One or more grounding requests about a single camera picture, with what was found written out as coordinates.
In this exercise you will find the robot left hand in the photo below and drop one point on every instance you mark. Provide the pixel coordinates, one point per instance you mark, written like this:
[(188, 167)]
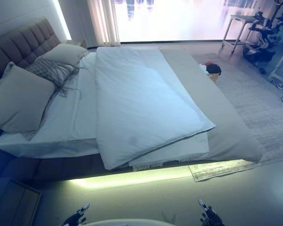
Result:
[(78, 214)]

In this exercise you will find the white bed sheet mattress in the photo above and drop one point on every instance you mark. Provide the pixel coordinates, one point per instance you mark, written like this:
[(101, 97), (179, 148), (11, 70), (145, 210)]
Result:
[(68, 117)]

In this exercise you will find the white folded duvet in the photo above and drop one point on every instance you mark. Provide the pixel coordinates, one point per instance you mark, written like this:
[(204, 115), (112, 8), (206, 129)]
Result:
[(143, 101)]

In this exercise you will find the brown upholstered bed frame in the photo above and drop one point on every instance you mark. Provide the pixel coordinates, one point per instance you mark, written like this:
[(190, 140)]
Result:
[(26, 162)]

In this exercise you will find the wooden bedside table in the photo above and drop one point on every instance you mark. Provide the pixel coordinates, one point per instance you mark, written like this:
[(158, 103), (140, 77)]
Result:
[(16, 202)]

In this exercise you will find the black wheeled robot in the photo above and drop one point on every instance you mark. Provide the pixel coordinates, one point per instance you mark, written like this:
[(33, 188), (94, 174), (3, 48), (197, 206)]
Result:
[(264, 35)]

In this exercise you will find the sheer white curtain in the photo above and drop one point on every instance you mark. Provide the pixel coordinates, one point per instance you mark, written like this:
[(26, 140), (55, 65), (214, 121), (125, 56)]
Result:
[(102, 21)]

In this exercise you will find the white metal frame table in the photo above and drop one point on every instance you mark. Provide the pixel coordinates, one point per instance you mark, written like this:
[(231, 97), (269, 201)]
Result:
[(238, 28)]

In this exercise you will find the wooden box with clothes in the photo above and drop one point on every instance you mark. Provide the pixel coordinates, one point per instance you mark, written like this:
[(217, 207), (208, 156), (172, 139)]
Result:
[(211, 70)]

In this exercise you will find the white framed mirror panel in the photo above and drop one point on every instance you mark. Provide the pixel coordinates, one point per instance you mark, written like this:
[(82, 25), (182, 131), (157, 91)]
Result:
[(281, 63)]

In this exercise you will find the large beige pillow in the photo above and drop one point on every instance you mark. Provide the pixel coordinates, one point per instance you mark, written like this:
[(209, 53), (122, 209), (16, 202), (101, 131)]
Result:
[(19, 101)]

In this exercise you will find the grey fringed woven cushion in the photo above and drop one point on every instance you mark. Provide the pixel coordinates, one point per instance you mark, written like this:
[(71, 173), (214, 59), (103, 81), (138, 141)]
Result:
[(53, 70)]

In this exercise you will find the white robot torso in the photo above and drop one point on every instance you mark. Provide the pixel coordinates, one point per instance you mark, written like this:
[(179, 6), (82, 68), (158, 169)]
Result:
[(123, 223)]

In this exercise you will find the light grey area rug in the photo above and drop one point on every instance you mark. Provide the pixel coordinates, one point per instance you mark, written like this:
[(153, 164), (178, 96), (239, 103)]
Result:
[(254, 106)]

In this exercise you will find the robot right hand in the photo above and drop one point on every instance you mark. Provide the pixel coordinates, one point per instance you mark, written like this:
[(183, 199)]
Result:
[(210, 215)]

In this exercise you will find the brown tufted headboard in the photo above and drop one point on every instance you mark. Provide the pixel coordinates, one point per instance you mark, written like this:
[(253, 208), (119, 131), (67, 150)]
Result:
[(16, 44)]

